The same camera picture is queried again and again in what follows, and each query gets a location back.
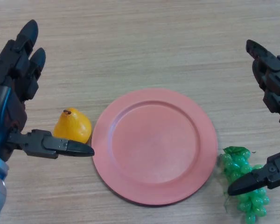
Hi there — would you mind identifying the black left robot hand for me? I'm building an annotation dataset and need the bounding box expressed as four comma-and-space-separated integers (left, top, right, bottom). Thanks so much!
0, 20, 95, 164

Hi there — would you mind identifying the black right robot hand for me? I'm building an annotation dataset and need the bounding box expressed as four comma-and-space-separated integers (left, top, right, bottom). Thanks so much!
227, 39, 280, 196

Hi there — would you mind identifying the yellow pear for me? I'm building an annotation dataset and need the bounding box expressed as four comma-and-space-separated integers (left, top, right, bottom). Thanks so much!
53, 107, 92, 145

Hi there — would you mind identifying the pink round plate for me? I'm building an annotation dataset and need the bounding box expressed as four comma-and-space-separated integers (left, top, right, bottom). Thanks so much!
91, 88, 218, 206

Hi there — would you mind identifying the green grape bunch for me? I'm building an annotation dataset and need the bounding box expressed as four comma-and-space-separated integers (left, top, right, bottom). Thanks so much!
218, 146, 271, 224

